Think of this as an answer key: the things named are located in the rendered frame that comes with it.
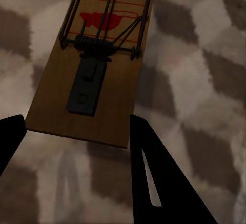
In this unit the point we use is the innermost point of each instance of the mousetrap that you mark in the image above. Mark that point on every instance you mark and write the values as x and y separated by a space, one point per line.
89 86

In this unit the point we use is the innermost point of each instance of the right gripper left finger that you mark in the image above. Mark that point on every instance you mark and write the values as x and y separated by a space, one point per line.
12 133

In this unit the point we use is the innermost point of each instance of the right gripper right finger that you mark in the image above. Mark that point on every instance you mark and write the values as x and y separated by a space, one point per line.
180 202

